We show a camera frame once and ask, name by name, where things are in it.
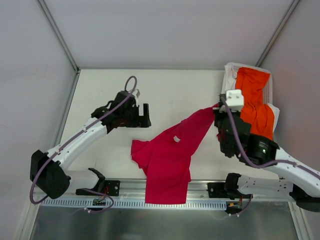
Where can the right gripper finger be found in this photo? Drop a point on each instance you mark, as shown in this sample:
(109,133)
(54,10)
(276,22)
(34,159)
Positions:
(220,103)
(219,109)

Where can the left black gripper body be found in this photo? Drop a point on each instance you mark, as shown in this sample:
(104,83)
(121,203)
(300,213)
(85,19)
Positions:
(138,116)

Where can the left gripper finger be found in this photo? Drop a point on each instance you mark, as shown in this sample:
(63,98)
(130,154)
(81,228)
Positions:
(140,122)
(145,110)

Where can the magenta t shirt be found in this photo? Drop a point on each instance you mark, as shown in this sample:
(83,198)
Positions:
(166,159)

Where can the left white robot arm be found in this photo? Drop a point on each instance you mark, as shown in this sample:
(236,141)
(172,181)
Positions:
(50,170)

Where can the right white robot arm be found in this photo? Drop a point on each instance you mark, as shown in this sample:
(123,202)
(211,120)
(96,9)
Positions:
(297,182)

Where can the white t shirt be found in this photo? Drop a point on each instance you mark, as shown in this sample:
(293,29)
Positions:
(229,83)

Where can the white laundry basket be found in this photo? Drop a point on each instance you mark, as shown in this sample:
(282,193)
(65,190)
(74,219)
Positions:
(255,84)

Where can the orange t shirt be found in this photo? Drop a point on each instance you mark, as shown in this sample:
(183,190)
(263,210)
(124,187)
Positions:
(255,112)

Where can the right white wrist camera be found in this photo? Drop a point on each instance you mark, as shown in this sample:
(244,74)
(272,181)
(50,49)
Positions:
(235,100)

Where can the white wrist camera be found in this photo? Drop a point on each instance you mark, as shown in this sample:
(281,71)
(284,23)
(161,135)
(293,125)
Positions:
(137,93)
(235,100)

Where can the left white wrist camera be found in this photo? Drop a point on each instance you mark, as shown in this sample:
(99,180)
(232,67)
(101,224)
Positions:
(137,93)

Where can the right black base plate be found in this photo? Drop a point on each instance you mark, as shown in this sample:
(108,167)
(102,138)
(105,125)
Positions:
(215,190)

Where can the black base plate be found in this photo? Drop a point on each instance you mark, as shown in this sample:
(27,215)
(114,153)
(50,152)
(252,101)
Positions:
(106,187)
(215,190)

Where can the aluminium mounting rail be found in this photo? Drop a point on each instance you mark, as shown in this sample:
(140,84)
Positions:
(197,190)

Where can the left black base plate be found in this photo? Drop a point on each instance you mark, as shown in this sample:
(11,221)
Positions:
(106,187)

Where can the right aluminium frame post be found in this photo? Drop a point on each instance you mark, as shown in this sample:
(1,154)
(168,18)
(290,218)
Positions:
(292,7)

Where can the aluminium frame post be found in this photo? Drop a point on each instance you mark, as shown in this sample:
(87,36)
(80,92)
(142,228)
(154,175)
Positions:
(57,33)
(292,7)

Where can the white slotted cable duct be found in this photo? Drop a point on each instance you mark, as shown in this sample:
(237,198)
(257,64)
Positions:
(121,203)

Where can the left aluminium frame post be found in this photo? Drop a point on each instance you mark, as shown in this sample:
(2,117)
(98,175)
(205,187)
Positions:
(57,33)

